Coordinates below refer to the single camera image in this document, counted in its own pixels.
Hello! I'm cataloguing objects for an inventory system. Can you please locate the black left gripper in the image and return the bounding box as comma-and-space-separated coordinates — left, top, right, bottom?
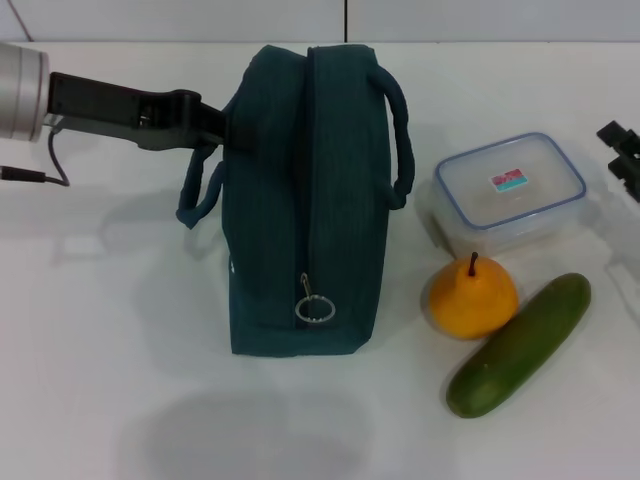
47, 72, 258, 154

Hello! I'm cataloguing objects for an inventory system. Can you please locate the dark teal insulated bag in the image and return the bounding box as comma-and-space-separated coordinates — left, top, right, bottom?
174, 43, 417, 359

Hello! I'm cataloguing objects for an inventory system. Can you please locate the clear container with blue-rimmed lid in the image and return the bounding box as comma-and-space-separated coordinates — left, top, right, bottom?
432, 131, 588, 257

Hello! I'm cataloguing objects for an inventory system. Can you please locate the yellow pear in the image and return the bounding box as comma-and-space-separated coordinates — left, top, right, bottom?
428, 252, 520, 342

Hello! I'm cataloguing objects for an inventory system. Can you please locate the green cucumber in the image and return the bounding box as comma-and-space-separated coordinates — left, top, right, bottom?
446, 272, 593, 420

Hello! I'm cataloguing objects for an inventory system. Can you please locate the left gripper cable with plug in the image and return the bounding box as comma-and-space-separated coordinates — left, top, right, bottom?
0, 127, 71, 189

